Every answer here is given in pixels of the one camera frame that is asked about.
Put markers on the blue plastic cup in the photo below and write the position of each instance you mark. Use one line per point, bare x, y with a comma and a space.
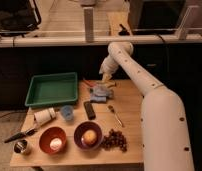
67, 112

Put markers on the red bowl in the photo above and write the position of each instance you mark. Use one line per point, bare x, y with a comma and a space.
48, 135

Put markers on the orange fruit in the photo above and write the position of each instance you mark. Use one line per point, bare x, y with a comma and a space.
90, 137

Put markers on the black handled knife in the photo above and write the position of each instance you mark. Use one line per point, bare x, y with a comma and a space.
20, 135

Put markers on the white vertical post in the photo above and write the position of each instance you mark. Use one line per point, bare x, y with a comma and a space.
88, 23

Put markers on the white cylindrical mug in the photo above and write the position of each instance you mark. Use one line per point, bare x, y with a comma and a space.
44, 116

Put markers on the grey-blue towel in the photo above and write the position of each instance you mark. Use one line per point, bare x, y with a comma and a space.
101, 91

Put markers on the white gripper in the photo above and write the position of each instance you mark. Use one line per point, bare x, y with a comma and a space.
108, 67

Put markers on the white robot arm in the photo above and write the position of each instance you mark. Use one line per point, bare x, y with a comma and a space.
165, 134

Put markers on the bunch of dark grapes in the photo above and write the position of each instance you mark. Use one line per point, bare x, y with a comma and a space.
114, 139

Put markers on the metal spoon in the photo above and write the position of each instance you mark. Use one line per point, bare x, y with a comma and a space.
112, 110

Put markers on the white egg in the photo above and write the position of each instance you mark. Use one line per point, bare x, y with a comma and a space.
55, 143

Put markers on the black remote control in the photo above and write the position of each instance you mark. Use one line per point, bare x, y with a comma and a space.
89, 110

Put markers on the purple bowl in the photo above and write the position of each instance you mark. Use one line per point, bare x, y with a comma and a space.
81, 129

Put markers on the black chair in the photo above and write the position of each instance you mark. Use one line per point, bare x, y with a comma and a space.
18, 17

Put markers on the green plastic tray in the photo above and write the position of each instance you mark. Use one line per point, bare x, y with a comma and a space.
52, 90

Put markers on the black monitor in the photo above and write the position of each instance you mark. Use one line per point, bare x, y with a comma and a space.
154, 16

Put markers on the small metal cup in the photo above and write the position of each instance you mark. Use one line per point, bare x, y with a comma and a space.
22, 147

